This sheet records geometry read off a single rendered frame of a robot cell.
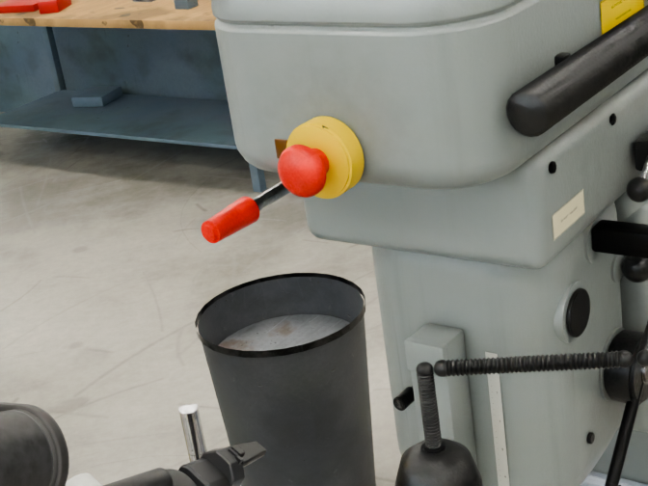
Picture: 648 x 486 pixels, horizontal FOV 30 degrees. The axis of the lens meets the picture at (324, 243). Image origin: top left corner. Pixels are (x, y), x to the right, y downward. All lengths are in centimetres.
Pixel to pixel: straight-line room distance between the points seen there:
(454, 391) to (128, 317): 395
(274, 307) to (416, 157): 270
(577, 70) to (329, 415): 243
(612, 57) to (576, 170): 11
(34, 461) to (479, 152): 47
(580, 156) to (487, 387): 23
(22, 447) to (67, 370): 360
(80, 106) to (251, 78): 645
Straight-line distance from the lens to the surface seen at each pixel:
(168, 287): 518
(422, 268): 108
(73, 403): 444
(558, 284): 107
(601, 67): 93
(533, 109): 85
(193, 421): 154
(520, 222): 97
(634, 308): 123
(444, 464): 99
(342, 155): 88
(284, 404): 321
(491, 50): 86
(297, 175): 88
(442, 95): 86
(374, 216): 104
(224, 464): 148
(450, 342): 107
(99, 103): 729
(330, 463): 334
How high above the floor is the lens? 205
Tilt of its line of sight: 23 degrees down
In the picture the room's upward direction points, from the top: 9 degrees counter-clockwise
